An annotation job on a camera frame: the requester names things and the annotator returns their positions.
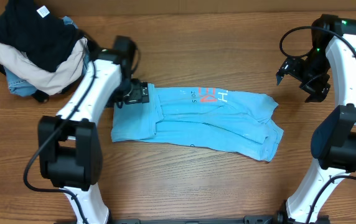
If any light blue printed t-shirt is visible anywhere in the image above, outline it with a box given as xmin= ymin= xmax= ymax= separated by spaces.
xmin=111 ymin=84 xmax=283 ymax=162

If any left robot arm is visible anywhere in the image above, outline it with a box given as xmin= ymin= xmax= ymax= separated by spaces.
xmin=35 ymin=36 xmax=149 ymax=223

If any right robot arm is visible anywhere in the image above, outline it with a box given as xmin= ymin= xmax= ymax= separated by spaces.
xmin=261 ymin=14 xmax=356 ymax=223

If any cream white garment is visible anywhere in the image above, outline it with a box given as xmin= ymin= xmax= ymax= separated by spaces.
xmin=0 ymin=37 xmax=88 ymax=96

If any black garment under pile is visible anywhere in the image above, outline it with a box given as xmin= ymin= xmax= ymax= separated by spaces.
xmin=0 ymin=37 xmax=101 ymax=104

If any black garment on pile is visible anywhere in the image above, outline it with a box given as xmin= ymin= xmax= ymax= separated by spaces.
xmin=0 ymin=0 xmax=83 ymax=72

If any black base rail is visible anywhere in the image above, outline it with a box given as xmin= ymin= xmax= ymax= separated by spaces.
xmin=53 ymin=214 xmax=331 ymax=224

